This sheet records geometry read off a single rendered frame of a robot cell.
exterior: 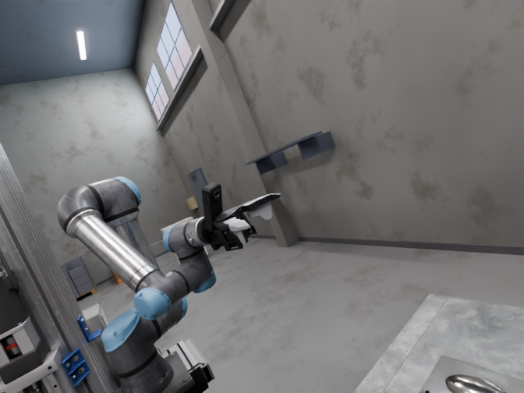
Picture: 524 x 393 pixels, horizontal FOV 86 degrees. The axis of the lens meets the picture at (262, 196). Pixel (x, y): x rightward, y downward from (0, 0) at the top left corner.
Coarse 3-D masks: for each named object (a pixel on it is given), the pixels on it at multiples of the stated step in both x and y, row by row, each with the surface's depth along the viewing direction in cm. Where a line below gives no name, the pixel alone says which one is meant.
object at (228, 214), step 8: (232, 208) 68; (224, 216) 65; (232, 216) 63; (240, 216) 66; (200, 224) 69; (200, 232) 68; (208, 232) 70; (216, 232) 69; (224, 232) 65; (232, 232) 64; (248, 232) 66; (256, 232) 69; (208, 240) 70; (216, 240) 69; (224, 240) 65; (232, 240) 65; (216, 248) 70; (240, 248) 64
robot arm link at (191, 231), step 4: (196, 220) 71; (188, 224) 72; (192, 224) 71; (196, 224) 70; (188, 228) 71; (192, 228) 70; (196, 228) 70; (188, 232) 71; (192, 232) 70; (196, 232) 69; (188, 236) 71; (192, 236) 70; (196, 236) 69; (188, 240) 71; (192, 240) 70; (196, 240) 70; (200, 240) 70; (192, 244) 72; (196, 244) 71; (200, 244) 71; (204, 244) 71; (208, 244) 71
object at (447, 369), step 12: (444, 360) 76; (456, 360) 74; (432, 372) 74; (444, 372) 72; (456, 372) 71; (468, 372) 70; (480, 372) 69; (492, 372) 68; (432, 384) 70; (444, 384) 69; (456, 384) 70; (468, 384) 69; (480, 384) 67; (492, 384) 65; (504, 384) 64; (516, 384) 63
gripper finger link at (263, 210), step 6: (258, 198) 68; (264, 198) 66; (270, 198) 66; (276, 198) 66; (246, 204) 67; (252, 204) 66; (258, 204) 67; (264, 204) 68; (270, 204) 68; (246, 210) 68; (252, 210) 68; (258, 210) 68; (264, 210) 68; (270, 210) 68; (252, 216) 68; (264, 216) 68; (270, 216) 69
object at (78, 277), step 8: (80, 256) 794; (64, 264) 731; (72, 264) 767; (80, 264) 776; (64, 272) 727; (72, 272) 735; (80, 272) 744; (88, 272) 799; (72, 280) 737; (80, 280) 743; (88, 280) 751; (72, 288) 732; (80, 288) 741; (88, 288) 750; (96, 288) 809
